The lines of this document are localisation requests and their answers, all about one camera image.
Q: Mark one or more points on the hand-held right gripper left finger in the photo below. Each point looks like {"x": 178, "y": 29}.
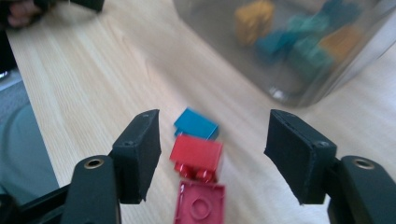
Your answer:
{"x": 137, "y": 155}

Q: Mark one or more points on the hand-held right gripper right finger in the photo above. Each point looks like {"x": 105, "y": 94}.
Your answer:
{"x": 299, "y": 155}

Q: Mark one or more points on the small red toy brick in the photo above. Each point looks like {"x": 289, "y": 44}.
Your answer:
{"x": 196, "y": 152}

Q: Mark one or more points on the blue toy brick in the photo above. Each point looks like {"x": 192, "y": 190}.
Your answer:
{"x": 274, "y": 46}
{"x": 341, "y": 11}
{"x": 196, "y": 124}

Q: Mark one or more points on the long red toy brick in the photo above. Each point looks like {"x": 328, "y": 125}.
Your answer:
{"x": 199, "y": 205}

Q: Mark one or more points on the teal toy brick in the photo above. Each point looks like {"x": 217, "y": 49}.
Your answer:
{"x": 306, "y": 25}
{"x": 311, "y": 59}

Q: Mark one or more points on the transparent grey storage box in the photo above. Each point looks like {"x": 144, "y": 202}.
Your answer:
{"x": 224, "y": 62}

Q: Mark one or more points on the orange toy brick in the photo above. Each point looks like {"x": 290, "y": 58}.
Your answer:
{"x": 253, "y": 21}
{"x": 341, "y": 42}

